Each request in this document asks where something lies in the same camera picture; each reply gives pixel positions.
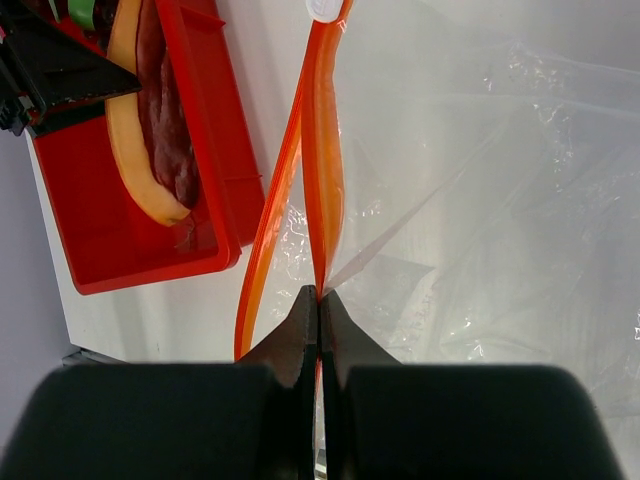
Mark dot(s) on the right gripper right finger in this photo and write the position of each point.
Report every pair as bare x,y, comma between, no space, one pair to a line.
388,420

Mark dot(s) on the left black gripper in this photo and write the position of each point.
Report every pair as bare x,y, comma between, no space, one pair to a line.
43,68

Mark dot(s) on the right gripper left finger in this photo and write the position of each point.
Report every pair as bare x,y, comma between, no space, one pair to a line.
252,419

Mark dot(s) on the clear orange zip top bag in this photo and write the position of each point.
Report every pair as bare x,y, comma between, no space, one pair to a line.
465,174

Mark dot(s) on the pink dragon fruit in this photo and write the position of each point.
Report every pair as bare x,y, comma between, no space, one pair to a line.
81,12

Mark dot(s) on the red plastic tray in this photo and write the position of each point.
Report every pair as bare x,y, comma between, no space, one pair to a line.
108,241

